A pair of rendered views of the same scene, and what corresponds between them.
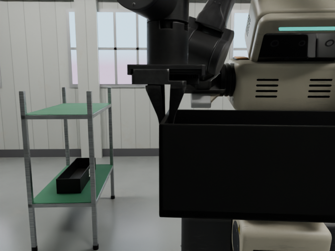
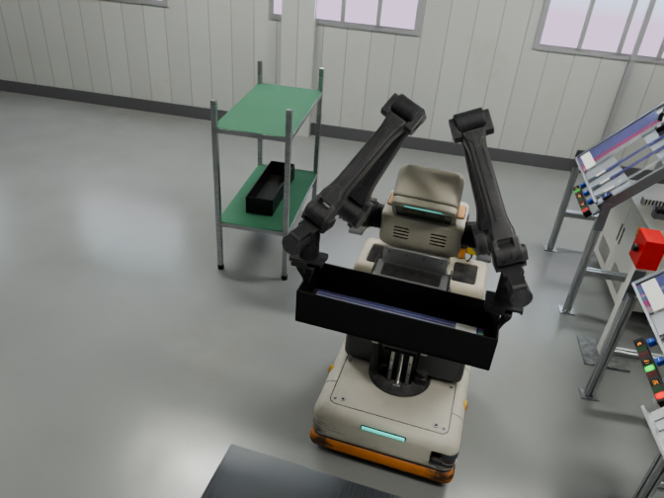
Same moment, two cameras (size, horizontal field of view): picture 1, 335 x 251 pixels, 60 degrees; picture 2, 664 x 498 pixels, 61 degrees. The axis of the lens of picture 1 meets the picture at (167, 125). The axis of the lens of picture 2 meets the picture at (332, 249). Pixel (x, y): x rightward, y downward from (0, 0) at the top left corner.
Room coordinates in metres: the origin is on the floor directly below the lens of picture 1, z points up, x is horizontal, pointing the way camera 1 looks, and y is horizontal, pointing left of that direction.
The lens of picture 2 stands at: (-0.95, -0.33, 2.11)
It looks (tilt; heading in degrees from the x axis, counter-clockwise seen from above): 32 degrees down; 11
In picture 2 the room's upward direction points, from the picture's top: 5 degrees clockwise
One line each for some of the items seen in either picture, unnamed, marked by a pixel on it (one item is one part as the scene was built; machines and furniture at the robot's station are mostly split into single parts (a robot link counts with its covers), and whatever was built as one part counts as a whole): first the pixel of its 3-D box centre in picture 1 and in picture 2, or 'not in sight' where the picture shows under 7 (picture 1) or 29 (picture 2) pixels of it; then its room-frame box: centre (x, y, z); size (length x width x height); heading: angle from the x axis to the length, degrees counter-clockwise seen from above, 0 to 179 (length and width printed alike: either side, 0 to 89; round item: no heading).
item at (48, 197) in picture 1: (77, 156); (272, 166); (2.29, 0.73, 0.55); 0.91 x 0.46 x 1.10; 3
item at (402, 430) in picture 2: not in sight; (396, 392); (0.96, -0.32, 0.16); 0.67 x 0.64 x 0.25; 176
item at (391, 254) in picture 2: not in sight; (410, 280); (0.67, -0.30, 0.99); 0.28 x 0.16 x 0.22; 86
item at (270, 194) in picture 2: (78, 173); (271, 187); (2.29, 0.73, 0.41); 0.57 x 0.17 x 0.11; 3
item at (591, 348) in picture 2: not in sight; (625, 298); (1.76, -1.41, 0.39); 0.24 x 0.24 x 0.78; 3
